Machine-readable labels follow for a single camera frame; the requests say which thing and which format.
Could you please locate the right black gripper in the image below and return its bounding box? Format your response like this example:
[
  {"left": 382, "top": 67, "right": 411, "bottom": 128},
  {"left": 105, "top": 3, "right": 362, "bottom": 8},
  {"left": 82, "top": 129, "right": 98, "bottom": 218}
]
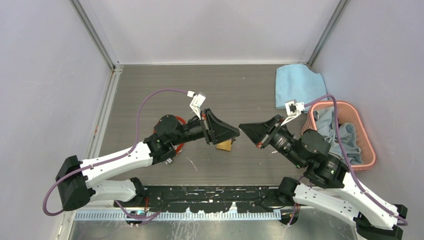
[{"left": 237, "top": 112, "right": 305, "bottom": 167}]

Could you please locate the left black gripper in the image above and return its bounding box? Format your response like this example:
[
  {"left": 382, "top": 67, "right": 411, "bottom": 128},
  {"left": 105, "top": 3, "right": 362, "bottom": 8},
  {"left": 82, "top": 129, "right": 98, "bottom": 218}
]
[{"left": 170, "top": 108, "right": 240, "bottom": 146}]

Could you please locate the brass padlock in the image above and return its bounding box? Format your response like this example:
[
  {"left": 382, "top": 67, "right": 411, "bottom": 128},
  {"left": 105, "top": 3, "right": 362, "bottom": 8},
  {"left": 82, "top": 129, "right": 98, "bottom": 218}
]
[{"left": 215, "top": 138, "right": 236, "bottom": 152}]

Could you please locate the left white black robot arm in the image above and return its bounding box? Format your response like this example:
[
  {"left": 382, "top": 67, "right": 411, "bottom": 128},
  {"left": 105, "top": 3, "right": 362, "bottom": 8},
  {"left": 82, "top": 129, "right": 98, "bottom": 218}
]
[{"left": 55, "top": 108, "right": 240, "bottom": 212}]

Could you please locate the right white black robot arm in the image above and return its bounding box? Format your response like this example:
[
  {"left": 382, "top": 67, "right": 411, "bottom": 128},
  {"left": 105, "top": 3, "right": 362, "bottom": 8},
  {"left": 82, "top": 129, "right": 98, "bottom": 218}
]
[{"left": 239, "top": 115, "right": 408, "bottom": 240}]

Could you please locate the light blue cloth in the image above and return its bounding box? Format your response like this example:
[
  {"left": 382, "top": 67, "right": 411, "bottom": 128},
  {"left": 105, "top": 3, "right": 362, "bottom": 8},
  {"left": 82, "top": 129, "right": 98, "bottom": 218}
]
[{"left": 275, "top": 64, "right": 327, "bottom": 109}]

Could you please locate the grey-blue cloth in basket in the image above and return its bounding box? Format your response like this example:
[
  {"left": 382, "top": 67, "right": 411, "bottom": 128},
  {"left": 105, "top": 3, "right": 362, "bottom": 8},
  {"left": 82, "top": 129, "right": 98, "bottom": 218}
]
[{"left": 313, "top": 106, "right": 363, "bottom": 165}]

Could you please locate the pink plastic basket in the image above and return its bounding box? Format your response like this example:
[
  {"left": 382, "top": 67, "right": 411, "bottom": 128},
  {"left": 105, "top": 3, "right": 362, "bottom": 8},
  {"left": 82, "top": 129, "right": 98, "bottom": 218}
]
[{"left": 301, "top": 100, "right": 376, "bottom": 172}]

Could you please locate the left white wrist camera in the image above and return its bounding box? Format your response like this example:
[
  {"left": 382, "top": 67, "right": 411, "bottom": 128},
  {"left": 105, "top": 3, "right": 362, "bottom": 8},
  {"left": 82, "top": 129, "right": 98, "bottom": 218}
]
[{"left": 189, "top": 92, "right": 206, "bottom": 119}]

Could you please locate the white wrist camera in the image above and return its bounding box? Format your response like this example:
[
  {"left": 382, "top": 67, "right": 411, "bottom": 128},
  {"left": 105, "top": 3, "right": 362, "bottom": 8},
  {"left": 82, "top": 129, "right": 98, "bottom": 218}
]
[
  {"left": 189, "top": 92, "right": 206, "bottom": 119},
  {"left": 282, "top": 99, "right": 305, "bottom": 126}
]

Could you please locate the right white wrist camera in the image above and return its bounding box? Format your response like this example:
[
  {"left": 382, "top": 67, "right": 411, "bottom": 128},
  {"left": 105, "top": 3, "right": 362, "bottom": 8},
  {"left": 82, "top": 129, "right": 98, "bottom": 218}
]
[{"left": 282, "top": 99, "right": 305, "bottom": 126}]

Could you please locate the red rubber ring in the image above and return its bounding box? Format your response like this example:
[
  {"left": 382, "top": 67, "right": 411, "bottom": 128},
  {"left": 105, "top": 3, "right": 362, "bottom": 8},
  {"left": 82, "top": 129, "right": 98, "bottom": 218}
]
[{"left": 152, "top": 116, "right": 186, "bottom": 156}]

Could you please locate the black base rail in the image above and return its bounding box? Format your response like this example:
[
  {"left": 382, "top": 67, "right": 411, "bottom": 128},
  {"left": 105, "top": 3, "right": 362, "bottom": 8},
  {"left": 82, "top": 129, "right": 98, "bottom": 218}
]
[{"left": 120, "top": 185, "right": 294, "bottom": 214}]

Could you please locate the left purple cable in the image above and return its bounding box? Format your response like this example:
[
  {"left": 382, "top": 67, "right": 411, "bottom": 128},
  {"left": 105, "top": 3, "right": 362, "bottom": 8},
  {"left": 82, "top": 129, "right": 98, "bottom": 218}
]
[{"left": 42, "top": 88, "right": 190, "bottom": 217}]

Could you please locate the white slotted cable duct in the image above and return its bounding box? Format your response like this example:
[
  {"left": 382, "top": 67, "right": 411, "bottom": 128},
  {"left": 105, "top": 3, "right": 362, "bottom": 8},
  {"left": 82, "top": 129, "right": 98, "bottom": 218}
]
[{"left": 74, "top": 209, "right": 282, "bottom": 221}]

